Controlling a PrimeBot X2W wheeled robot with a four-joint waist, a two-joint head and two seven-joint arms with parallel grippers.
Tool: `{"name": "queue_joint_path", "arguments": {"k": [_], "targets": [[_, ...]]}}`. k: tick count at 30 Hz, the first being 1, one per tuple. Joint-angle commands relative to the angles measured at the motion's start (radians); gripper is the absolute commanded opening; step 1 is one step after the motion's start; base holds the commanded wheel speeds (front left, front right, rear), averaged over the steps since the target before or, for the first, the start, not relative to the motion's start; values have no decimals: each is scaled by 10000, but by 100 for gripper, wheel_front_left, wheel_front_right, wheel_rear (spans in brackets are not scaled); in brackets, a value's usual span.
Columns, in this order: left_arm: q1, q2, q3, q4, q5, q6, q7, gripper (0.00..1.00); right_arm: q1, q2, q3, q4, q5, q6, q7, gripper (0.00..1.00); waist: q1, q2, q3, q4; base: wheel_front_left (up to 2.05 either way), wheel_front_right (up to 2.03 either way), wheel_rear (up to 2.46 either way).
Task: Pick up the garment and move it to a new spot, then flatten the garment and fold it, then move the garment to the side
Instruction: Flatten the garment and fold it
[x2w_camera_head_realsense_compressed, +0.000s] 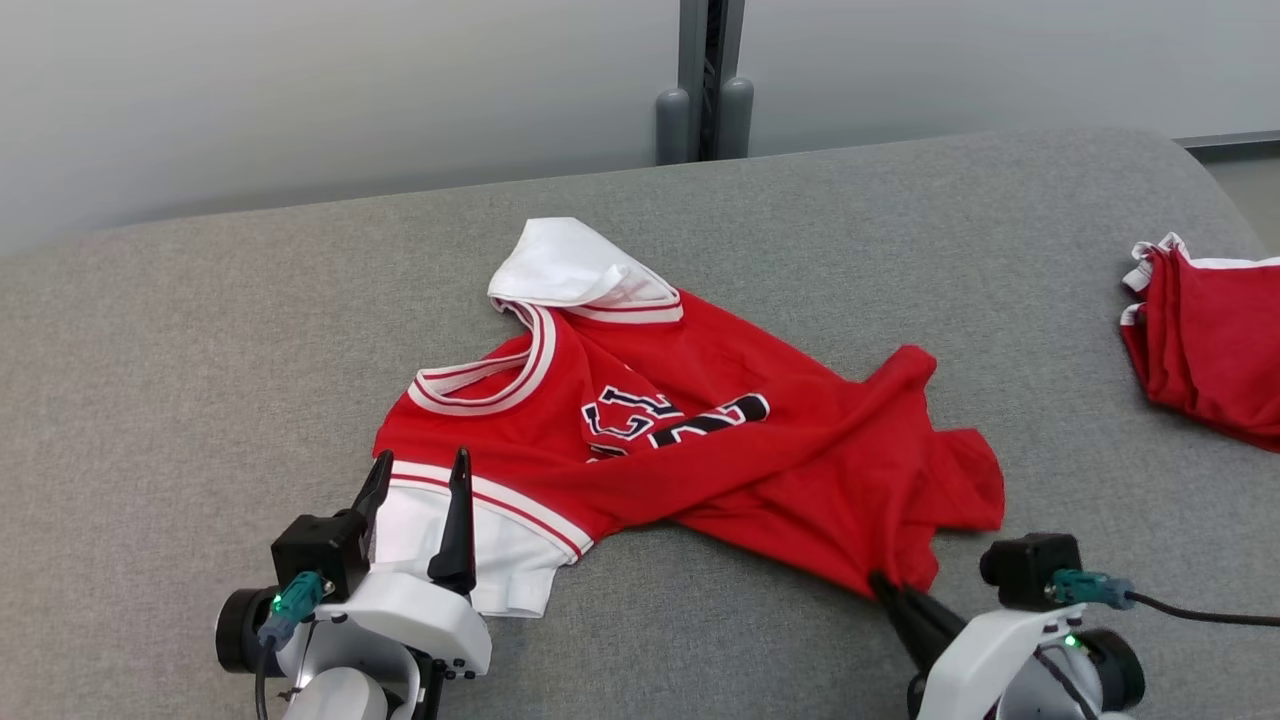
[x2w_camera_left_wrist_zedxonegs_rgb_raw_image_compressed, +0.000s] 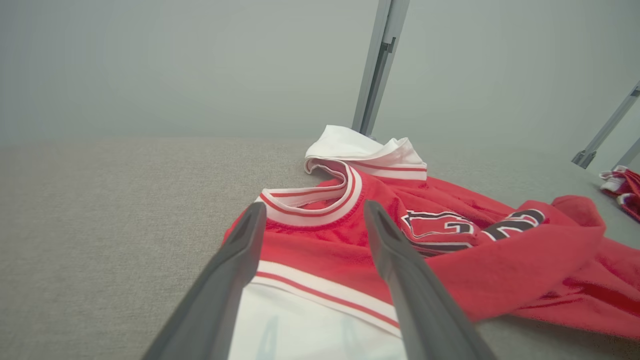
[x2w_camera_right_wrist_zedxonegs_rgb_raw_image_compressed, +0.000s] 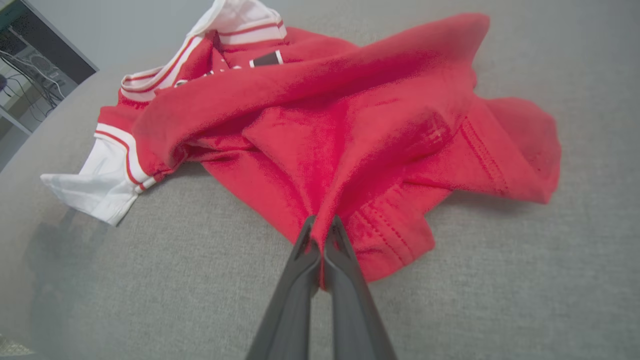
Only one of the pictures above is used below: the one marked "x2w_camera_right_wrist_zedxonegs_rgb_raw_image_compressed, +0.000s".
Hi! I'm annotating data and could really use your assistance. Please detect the black computer case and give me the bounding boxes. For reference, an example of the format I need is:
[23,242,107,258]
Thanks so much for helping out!
[7,2,100,86]

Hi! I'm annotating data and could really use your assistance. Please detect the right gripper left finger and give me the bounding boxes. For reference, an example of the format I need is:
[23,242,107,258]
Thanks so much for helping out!
[245,215,321,360]

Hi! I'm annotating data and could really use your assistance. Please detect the grey fabric sofa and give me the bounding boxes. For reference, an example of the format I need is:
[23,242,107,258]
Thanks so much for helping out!
[0,0,640,360]

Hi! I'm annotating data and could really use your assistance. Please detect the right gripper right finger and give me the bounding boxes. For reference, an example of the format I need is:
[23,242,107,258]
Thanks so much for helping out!
[322,215,399,360]

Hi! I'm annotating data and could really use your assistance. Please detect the red jersey shirt white sleeves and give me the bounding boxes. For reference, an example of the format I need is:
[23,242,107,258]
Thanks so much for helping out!
[40,0,564,292]

